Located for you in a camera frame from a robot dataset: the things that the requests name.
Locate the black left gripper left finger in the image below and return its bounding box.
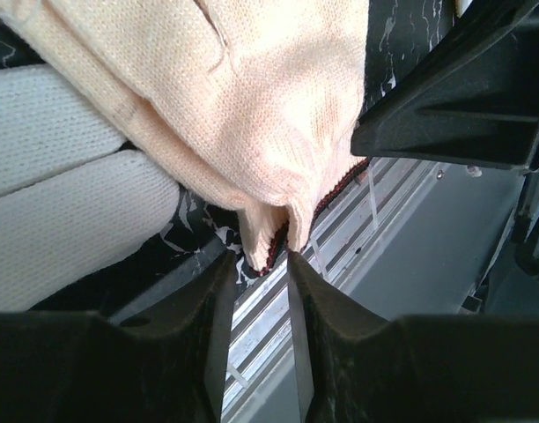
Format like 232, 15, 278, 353
0, 252, 237, 422

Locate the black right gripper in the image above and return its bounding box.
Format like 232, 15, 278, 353
351, 1, 539, 172

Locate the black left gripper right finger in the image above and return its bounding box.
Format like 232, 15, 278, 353
287, 249, 539, 423

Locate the cream glove red cuff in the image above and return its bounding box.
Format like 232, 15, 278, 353
0, 1, 369, 274

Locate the white glove orange cuff left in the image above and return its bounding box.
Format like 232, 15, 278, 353
0, 65, 179, 311

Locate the aluminium front rail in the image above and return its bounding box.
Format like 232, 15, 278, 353
221, 159, 445, 422

